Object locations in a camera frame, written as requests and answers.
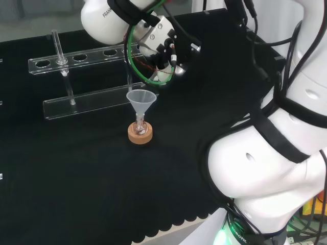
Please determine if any glass round-bottom flask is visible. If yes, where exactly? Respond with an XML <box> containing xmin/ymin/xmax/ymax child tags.
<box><xmin>134</xmin><ymin>113</ymin><xmax>148</xmax><ymax>135</ymax></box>

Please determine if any clear plastic funnel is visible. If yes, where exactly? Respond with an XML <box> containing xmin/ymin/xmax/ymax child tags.
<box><xmin>126</xmin><ymin>89</ymin><xmax>160</xmax><ymax>128</ymax></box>

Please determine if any black bench cloth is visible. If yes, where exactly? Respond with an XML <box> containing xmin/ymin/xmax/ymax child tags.
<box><xmin>0</xmin><ymin>7</ymin><xmax>288</xmax><ymax>244</ymax></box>

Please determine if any cork ring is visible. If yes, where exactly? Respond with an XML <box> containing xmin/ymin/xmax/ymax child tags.
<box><xmin>127</xmin><ymin>121</ymin><xmax>153</xmax><ymax>145</ymax></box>

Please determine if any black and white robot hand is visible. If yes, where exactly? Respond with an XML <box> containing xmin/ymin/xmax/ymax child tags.
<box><xmin>134</xmin><ymin>14</ymin><xmax>203</xmax><ymax>87</ymax></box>

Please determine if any yellow stop button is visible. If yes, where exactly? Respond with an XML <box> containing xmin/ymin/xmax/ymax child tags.
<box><xmin>302</xmin><ymin>190</ymin><xmax>327</xmax><ymax>217</ymax></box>

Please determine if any white mounting pedestal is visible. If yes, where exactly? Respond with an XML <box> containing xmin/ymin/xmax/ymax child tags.
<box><xmin>176</xmin><ymin>206</ymin><xmax>230</xmax><ymax>245</ymax></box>

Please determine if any green cable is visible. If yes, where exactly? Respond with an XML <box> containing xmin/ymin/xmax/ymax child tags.
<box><xmin>123</xmin><ymin>0</ymin><xmax>177</xmax><ymax>87</ymax></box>

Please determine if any clear test tube rack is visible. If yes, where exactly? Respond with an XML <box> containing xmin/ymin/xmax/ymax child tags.
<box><xmin>27</xmin><ymin>29</ymin><xmax>148</xmax><ymax>120</ymax></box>

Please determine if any thick black cable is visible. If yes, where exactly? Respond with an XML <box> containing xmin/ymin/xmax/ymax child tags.
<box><xmin>242</xmin><ymin>0</ymin><xmax>270</xmax><ymax>81</ymax></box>

